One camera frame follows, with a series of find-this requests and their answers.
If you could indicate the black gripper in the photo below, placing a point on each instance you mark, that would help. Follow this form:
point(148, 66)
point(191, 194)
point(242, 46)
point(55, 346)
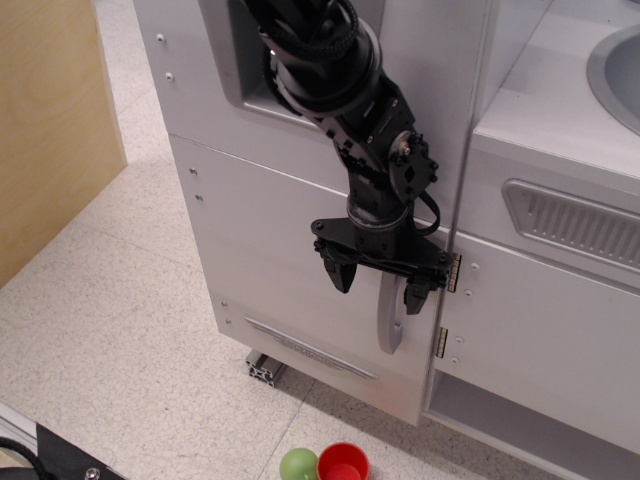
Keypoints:
point(402, 249)

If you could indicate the grey fridge door handle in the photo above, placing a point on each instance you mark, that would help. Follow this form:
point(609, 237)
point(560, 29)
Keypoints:
point(388, 325)

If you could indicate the white low fridge door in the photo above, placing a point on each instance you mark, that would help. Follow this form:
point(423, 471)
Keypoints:
point(270, 290)

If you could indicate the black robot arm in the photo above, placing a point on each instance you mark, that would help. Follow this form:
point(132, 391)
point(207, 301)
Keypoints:
point(388, 164)

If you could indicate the white toy fridge cabinet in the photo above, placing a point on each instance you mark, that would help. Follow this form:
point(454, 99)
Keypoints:
point(430, 49)

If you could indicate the lower oven door hinge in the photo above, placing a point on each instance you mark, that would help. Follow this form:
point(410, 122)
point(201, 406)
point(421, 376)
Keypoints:
point(442, 341)

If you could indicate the aluminium extrusion foot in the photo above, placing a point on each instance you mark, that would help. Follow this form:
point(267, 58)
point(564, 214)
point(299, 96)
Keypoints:
point(264, 368)

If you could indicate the red toy cup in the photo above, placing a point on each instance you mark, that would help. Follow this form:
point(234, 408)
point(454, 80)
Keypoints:
point(343, 461)

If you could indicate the green toy ball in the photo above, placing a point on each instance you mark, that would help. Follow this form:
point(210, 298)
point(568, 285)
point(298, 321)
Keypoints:
point(298, 464)

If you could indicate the grey vent grille panel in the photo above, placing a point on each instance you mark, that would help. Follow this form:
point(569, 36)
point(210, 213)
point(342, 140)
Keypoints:
point(573, 223)

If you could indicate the white toy kitchen counter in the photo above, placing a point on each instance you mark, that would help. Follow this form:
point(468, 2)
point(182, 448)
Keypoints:
point(545, 113)

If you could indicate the grey ice dispenser recess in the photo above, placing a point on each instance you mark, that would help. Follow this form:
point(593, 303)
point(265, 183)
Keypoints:
point(240, 70)

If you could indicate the grey round sink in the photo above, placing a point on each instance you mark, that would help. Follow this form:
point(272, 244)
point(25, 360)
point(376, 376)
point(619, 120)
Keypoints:
point(613, 76)

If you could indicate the plywood board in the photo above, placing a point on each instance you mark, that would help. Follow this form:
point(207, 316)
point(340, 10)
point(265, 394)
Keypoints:
point(60, 140)

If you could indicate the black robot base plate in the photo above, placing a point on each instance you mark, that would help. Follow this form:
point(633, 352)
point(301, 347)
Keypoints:
point(64, 460)

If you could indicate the aluminium frame rail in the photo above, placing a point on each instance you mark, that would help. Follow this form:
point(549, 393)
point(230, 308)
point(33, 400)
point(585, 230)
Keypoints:
point(20, 428)

